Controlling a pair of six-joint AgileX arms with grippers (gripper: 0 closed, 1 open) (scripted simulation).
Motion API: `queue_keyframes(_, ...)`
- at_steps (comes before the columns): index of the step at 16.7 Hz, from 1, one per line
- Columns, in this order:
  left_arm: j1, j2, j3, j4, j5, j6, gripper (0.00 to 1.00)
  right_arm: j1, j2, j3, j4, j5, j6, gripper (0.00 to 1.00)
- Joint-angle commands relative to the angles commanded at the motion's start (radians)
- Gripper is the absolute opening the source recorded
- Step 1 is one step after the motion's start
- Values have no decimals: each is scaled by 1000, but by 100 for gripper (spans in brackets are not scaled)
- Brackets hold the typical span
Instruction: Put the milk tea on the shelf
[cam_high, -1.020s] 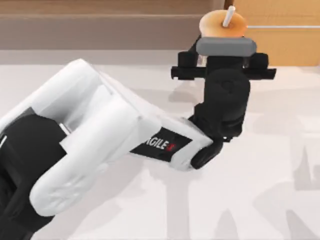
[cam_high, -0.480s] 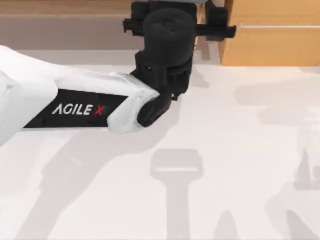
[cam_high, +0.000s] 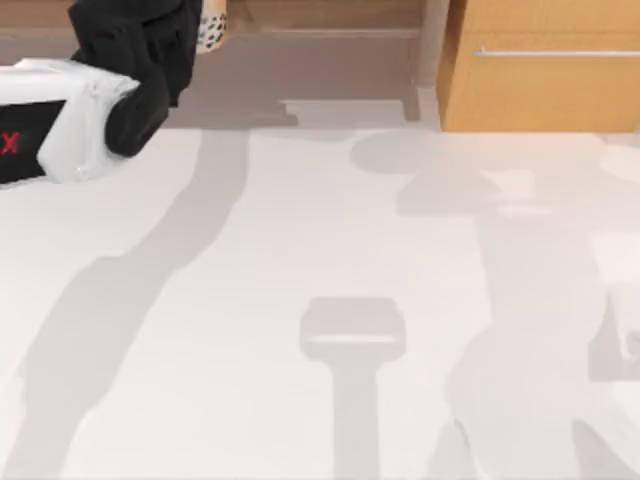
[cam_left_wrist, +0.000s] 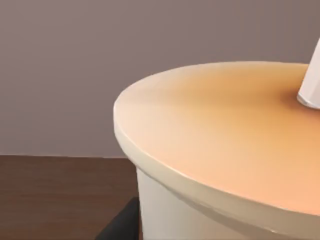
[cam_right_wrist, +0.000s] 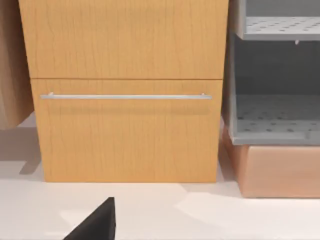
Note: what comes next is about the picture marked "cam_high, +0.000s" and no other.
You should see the beige cup with black dots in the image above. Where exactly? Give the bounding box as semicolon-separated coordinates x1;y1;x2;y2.
196;0;229;55

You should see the open wooden shelf cupboard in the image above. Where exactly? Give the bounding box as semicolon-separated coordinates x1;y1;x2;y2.
0;0;450;132

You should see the pale wooden cupboard door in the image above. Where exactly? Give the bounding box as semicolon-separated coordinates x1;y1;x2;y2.
436;0;640;134

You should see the long metal handle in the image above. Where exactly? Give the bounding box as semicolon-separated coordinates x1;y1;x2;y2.
474;46;640;60

